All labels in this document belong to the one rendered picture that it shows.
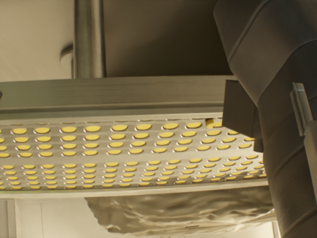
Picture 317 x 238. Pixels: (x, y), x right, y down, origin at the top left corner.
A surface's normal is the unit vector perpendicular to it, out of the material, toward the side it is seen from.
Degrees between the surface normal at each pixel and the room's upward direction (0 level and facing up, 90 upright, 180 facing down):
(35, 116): 90
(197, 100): 90
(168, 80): 90
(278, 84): 101
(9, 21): 0
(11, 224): 90
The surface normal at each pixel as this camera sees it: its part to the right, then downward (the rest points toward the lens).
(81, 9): -0.31, -0.34
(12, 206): 0.15, -0.40
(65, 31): 0.11, 0.92
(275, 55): -0.84, 0.26
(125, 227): 0.31, 0.36
